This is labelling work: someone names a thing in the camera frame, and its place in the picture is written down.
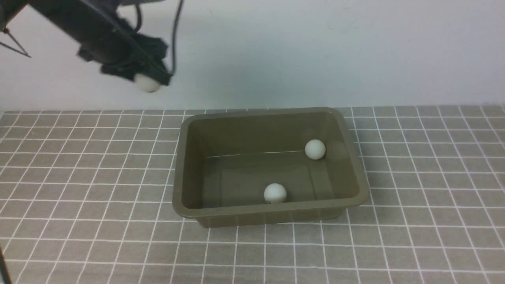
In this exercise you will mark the white ping-pong ball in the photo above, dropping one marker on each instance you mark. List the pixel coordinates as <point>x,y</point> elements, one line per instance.
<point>146,84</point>
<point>275,193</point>
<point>315,149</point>

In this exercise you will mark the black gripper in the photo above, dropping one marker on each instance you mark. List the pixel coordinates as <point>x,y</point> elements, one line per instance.
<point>122,51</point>

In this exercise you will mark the olive green plastic bin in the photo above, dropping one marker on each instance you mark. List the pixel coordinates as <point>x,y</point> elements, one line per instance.
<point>226,160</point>

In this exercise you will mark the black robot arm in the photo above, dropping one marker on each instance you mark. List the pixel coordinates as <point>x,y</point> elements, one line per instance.
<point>65,13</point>

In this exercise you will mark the grey checkered tablecloth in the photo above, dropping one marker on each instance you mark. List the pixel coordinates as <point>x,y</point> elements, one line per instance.
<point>86,198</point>

